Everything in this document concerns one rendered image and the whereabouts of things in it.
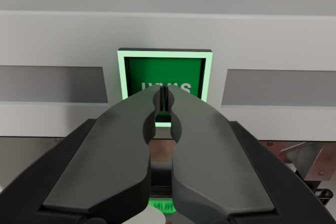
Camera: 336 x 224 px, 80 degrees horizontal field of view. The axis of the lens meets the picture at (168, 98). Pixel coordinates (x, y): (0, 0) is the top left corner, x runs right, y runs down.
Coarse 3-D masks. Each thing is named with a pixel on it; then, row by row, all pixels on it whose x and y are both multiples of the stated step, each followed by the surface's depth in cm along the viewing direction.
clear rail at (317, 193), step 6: (150, 186) 30; (156, 186) 30; (162, 186) 30; (168, 186) 30; (150, 192) 29; (156, 192) 29; (162, 192) 29; (168, 192) 29; (318, 192) 29; (324, 192) 29; (324, 198) 29
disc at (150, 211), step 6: (144, 210) 32; (150, 210) 32; (156, 210) 32; (138, 216) 33; (144, 216) 33; (150, 216) 33; (156, 216) 33; (162, 216) 33; (126, 222) 34; (132, 222) 34; (138, 222) 34; (144, 222) 34; (150, 222) 34; (156, 222) 34; (162, 222) 34
